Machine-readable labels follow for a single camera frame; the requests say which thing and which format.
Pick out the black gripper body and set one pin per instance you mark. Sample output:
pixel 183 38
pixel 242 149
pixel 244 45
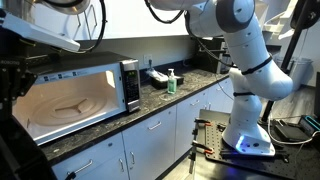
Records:
pixel 16 63

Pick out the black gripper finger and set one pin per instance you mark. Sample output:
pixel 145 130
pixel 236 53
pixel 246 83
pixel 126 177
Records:
pixel 25 85
pixel 6 108

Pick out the black microwave door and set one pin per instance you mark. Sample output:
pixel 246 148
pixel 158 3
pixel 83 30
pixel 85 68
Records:
pixel 23 153

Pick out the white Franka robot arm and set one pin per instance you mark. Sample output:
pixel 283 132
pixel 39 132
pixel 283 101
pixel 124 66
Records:
pixel 253 66

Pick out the glass microwave turntable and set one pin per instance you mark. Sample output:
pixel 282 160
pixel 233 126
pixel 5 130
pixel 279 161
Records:
pixel 66 111

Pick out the black microwave oven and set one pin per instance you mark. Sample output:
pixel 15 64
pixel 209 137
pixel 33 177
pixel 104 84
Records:
pixel 131 83

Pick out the white upper cabinet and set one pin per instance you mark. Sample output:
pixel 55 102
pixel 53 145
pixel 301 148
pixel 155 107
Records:
pixel 133 23

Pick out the black power plug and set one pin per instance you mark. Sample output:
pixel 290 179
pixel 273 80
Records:
pixel 150 63

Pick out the white crumpled tissue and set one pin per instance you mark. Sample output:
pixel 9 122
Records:
pixel 156 75

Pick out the black tissue box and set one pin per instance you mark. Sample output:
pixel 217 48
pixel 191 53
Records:
pixel 160 82

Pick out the pale blue lower cabinets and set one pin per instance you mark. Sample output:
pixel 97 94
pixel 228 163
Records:
pixel 150 150

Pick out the green hand sanitizer bottle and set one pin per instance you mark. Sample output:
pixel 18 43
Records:
pixel 171 85

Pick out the orange black clamp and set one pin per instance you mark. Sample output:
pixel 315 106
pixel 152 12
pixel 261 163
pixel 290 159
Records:
pixel 201 146
pixel 203 122

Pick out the black coffee machine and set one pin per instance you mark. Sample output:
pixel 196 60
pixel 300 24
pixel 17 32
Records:
pixel 210 56

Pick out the flat black box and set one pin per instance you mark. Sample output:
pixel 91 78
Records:
pixel 291 132

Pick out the black tripod stand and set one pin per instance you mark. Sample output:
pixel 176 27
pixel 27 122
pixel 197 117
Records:
pixel 293 43

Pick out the white trash bin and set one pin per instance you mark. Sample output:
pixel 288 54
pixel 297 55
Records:
pixel 298 75

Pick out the black perforated breadboard base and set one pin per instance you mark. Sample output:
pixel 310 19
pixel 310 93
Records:
pixel 300 163

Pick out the teal-edged black box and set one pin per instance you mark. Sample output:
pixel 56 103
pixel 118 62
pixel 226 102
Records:
pixel 311 124

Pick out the white wall outlet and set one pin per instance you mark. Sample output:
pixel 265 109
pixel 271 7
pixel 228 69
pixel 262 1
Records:
pixel 147 58

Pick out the white wall shelf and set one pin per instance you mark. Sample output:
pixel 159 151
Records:
pixel 276 26

